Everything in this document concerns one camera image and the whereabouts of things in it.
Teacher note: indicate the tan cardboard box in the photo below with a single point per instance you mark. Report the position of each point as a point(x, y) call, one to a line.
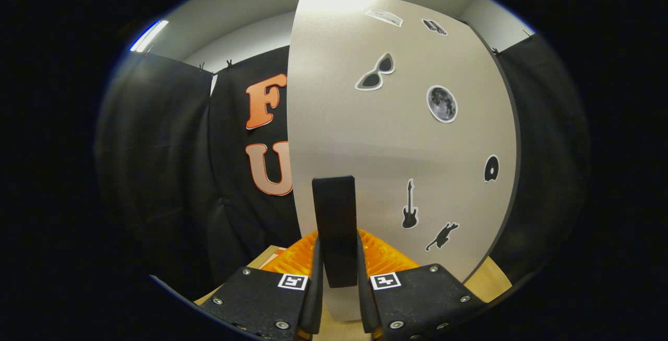
point(271, 255)

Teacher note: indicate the ceiling light strip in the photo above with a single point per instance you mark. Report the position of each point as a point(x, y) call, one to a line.
point(149, 36)

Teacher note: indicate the beige shoe cabinet door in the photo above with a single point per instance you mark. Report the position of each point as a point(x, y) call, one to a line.
point(376, 142)

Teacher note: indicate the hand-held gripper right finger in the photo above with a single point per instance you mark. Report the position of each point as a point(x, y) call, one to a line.
point(366, 304)

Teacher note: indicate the black backdrop cloth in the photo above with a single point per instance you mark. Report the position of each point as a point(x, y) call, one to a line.
point(156, 174)

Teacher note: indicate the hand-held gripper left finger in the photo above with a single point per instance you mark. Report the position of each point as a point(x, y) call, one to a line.
point(313, 299)

